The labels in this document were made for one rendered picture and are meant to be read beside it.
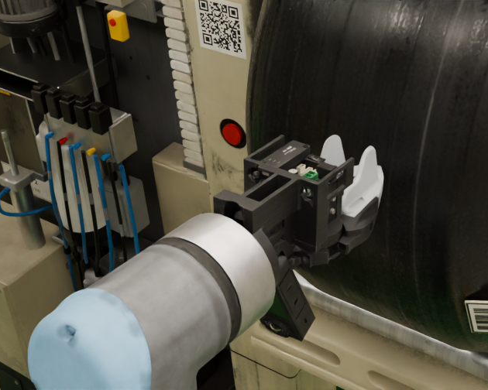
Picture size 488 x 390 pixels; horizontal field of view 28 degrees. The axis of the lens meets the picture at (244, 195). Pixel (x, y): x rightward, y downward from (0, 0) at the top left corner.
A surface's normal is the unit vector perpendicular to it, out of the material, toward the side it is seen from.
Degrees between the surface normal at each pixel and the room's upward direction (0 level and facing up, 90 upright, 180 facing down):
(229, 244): 30
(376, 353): 0
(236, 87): 90
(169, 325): 52
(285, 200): 90
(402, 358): 0
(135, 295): 15
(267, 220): 90
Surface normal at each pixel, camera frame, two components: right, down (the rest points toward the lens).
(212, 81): -0.60, 0.51
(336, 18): -0.54, -0.05
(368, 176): 0.83, 0.28
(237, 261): 0.54, -0.41
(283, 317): -0.51, 0.78
